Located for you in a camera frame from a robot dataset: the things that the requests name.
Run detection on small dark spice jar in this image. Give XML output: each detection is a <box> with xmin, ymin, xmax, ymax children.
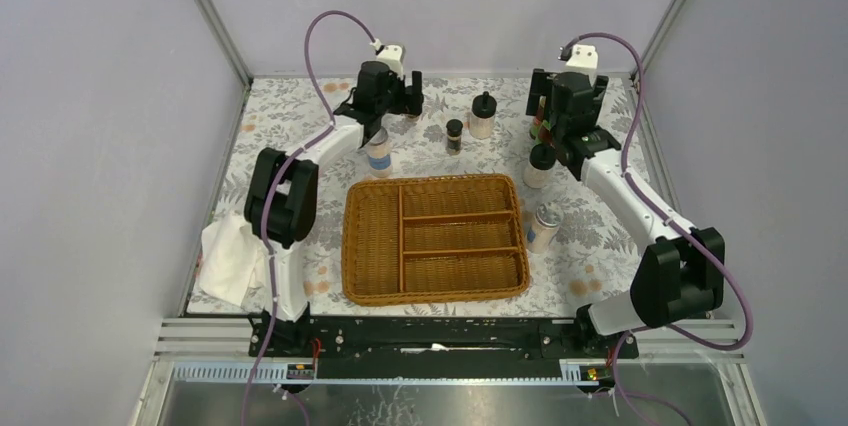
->
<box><xmin>446</xmin><ymin>119</ymin><xmax>464</xmax><ymax>155</ymax></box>

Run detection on yellow cap sauce bottle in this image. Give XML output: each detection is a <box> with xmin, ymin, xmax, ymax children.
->
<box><xmin>529</xmin><ymin>96</ymin><xmax>546</xmax><ymax>141</ymax></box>

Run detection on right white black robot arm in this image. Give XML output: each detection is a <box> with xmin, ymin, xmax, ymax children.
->
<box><xmin>526</xmin><ymin>69</ymin><xmax>725</xmax><ymax>358</ymax></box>

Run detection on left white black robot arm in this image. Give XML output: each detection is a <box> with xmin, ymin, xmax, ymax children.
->
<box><xmin>243</xmin><ymin>60</ymin><xmax>424</xmax><ymax>357</ymax></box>

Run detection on blue label shaker left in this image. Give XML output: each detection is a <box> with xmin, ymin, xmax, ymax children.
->
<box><xmin>365</xmin><ymin>127</ymin><xmax>393</xmax><ymax>178</ymax></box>

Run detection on black spout seed bottle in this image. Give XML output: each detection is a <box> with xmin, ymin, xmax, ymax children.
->
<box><xmin>469</xmin><ymin>91</ymin><xmax>497</xmax><ymax>139</ymax></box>

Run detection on floral table mat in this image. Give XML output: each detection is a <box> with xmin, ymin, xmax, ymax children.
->
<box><xmin>213</xmin><ymin>76</ymin><xmax>640</xmax><ymax>317</ymax></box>

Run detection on black cap white jar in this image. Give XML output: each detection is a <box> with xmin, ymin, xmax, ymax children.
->
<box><xmin>523</xmin><ymin>144</ymin><xmax>557</xmax><ymax>189</ymax></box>

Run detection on silver lid shaker right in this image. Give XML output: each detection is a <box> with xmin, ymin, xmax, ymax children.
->
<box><xmin>526</xmin><ymin>202</ymin><xmax>564</xmax><ymax>254</ymax></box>

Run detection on wicker divided basket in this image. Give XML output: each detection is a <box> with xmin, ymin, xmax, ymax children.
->
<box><xmin>341</xmin><ymin>174</ymin><xmax>530</xmax><ymax>307</ymax></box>

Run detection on white crumpled cloth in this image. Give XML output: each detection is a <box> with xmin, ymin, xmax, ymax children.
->
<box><xmin>198</xmin><ymin>211</ymin><xmax>268</xmax><ymax>306</ymax></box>

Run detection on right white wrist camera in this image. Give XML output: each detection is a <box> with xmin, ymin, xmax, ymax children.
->
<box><xmin>559</xmin><ymin>44</ymin><xmax>598</xmax><ymax>75</ymax></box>

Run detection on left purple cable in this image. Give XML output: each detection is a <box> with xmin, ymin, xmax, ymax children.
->
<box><xmin>239</xmin><ymin>10</ymin><xmax>379</xmax><ymax>426</ymax></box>

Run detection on purple cable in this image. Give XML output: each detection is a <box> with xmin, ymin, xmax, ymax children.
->
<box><xmin>239</xmin><ymin>10</ymin><xmax>379</xmax><ymax>426</ymax></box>
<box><xmin>560</xmin><ymin>32</ymin><xmax>755</xmax><ymax>426</ymax></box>

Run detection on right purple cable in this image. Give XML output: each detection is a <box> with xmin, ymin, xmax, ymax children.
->
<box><xmin>560</xmin><ymin>32</ymin><xmax>755</xmax><ymax>426</ymax></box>

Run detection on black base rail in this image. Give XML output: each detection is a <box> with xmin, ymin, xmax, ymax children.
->
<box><xmin>248</xmin><ymin>312</ymin><xmax>617</xmax><ymax>380</ymax></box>

